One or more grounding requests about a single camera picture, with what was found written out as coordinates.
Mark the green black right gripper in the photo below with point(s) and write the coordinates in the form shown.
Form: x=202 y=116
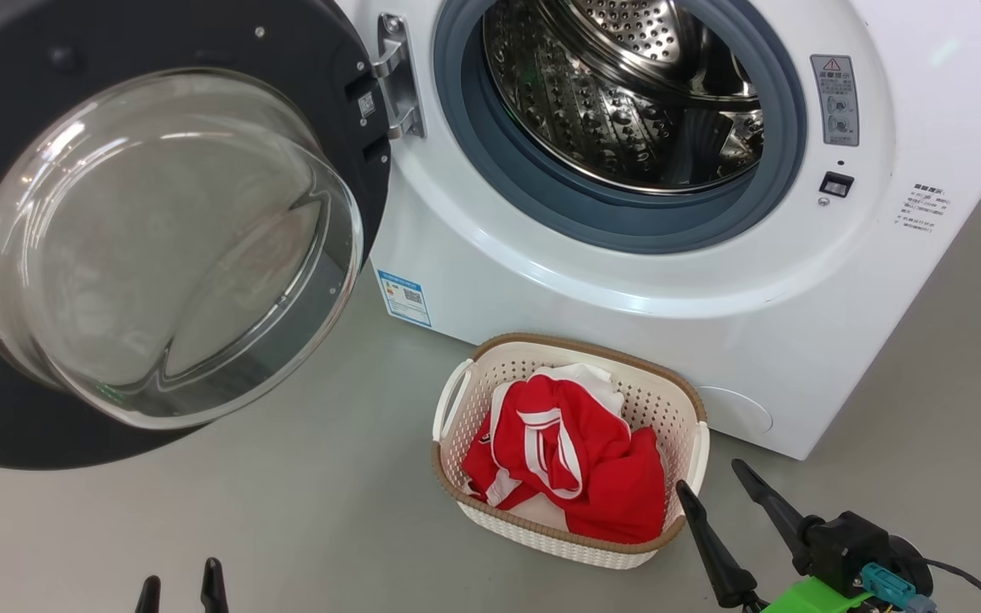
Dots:
x=840 y=545

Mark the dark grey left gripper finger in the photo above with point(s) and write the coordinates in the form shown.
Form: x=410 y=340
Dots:
x=148 y=598
x=215 y=592

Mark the red and white garment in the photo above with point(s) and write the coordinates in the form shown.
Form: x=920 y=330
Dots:
x=601 y=477

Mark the black round washing machine door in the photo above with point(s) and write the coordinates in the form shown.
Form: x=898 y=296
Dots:
x=158 y=238

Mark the cream perforated laundry basket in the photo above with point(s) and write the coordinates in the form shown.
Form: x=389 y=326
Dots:
x=665 y=400

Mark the white washing machine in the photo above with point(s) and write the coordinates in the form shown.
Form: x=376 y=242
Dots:
x=610 y=289

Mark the black door latch socket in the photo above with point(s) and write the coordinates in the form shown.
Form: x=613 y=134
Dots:
x=836 y=184

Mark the grey rubber door gasket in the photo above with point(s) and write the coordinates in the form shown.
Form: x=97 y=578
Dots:
x=465 y=145

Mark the metal door hinge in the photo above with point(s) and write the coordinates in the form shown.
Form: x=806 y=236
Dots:
x=401 y=85

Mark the round white filter cover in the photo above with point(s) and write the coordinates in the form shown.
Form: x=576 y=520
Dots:
x=737 y=413

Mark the blue energy label sticker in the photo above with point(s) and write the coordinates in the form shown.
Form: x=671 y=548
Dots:
x=404 y=298

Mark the small black text sticker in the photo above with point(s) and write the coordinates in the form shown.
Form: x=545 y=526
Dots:
x=923 y=209

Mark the grey warning sticker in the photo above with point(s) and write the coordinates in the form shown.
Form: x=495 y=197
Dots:
x=835 y=100

